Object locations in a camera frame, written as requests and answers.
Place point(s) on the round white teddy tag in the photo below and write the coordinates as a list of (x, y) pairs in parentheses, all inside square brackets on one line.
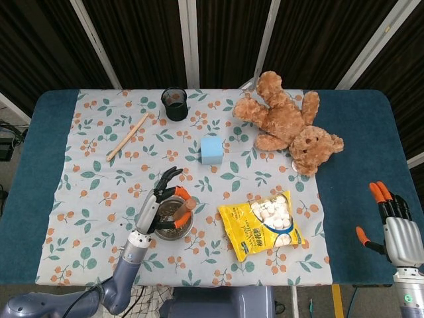
[(294, 165)]

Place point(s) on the checkered white cloth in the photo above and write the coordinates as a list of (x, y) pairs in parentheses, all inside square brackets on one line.
[(152, 301)]

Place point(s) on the white screen frame post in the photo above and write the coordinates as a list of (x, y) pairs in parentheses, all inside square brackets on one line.
[(13, 107), (96, 43), (265, 36), (189, 43), (374, 46), (416, 160)]

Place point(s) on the yellow marshmallow bag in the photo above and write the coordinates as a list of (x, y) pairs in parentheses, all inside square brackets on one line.
[(245, 228)]

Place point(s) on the thick wooden rod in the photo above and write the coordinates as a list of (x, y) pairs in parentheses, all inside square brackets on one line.
[(187, 206)]

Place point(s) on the steel bowl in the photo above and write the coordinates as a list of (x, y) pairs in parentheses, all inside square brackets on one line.
[(169, 234)]

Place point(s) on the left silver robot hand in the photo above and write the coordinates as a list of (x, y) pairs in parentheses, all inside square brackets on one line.
[(149, 208)]

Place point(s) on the black box device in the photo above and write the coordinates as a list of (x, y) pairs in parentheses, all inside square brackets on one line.
[(5, 149)]

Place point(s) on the grey-blue robot torso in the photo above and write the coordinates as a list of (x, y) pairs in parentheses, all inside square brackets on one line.
[(215, 304)]

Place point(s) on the brown teddy bear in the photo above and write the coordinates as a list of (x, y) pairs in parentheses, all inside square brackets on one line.
[(285, 122)]

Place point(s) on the thin wooden stick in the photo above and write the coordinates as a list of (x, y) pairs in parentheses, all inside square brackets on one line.
[(127, 136)]

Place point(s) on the black mesh pen cup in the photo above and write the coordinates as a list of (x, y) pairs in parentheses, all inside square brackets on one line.
[(177, 112)]

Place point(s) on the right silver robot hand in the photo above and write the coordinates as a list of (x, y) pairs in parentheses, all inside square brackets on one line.
[(402, 242)]

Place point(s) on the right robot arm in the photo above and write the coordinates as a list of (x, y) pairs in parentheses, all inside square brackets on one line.
[(409, 295)]

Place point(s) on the floral tablecloth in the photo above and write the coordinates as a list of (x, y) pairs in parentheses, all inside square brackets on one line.
[(99, 205)]

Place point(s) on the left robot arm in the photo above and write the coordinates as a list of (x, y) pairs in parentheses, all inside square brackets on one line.
[(129, 265)]

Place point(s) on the white table leg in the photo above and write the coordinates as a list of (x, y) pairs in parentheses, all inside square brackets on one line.
[(295, 303)]

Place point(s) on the blue padded table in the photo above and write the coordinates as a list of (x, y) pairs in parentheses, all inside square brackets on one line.
[(357, 132)]

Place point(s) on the blue foam cube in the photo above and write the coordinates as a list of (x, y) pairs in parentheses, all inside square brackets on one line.
[(211, 151)]

